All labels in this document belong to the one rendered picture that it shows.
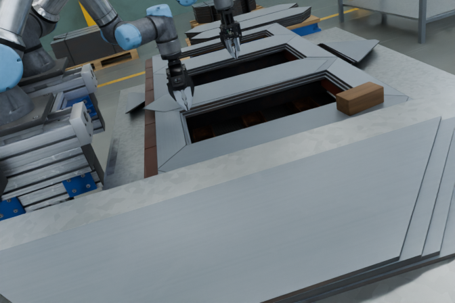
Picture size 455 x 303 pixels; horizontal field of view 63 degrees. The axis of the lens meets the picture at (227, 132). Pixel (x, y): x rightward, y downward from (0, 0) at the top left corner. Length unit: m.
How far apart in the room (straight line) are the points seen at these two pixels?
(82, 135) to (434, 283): 0.98
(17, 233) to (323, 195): 0.44
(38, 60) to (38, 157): 0.53
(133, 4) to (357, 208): 8.17
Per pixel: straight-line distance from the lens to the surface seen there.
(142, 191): 0.59
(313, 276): 0.37
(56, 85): 1.64
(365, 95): 1.10
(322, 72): 1.43
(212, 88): 1.46
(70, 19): 8.55
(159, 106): 1.43
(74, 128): 1.16
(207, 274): 0.40
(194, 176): 0.57
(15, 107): 1.19
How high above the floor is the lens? 1.36
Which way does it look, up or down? 28 degrees down
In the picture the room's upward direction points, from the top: 14 degrees counter-clockwise
